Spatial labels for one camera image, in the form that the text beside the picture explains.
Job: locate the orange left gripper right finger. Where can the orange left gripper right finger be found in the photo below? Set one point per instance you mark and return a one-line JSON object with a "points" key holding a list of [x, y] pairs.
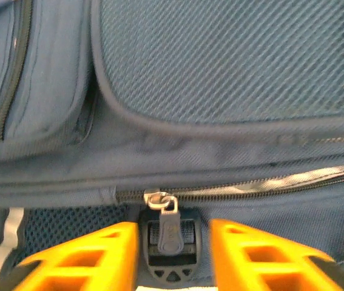
{"points": [[226, 272]]}

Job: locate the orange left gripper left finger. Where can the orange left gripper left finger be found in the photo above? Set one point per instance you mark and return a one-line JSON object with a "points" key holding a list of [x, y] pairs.
{"points": [[123, 272]]}

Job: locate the navy blue backpack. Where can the navy blue backpack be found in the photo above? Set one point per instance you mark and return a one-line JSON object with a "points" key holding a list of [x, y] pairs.
{"points": [[220, 75]]}

